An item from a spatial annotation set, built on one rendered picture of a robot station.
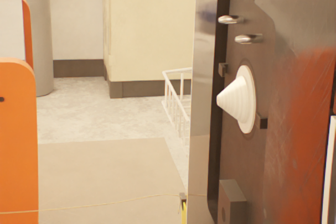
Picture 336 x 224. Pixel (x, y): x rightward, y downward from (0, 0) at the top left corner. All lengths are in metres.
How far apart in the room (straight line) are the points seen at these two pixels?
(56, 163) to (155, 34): 2.24
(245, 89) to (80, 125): 3.00
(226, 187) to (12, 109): 0.39
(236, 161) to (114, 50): 3.14
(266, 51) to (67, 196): 0.98
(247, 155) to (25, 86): 0.40
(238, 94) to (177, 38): 3.22
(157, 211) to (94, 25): 2.78
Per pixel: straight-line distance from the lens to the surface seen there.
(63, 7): 4.18
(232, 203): 0.73
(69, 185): 1.61
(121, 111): 3.83
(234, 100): 0.69
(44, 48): 3.95
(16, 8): 1.28
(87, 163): 1.70
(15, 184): 1.09
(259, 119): 0.64
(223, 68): 0.76
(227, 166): 0.79
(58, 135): 3.57
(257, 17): 0.67
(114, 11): 3.82
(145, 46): 3.89
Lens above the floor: 1.46
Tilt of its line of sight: 22 degrees down
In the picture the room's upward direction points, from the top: 2 degrees clockwise
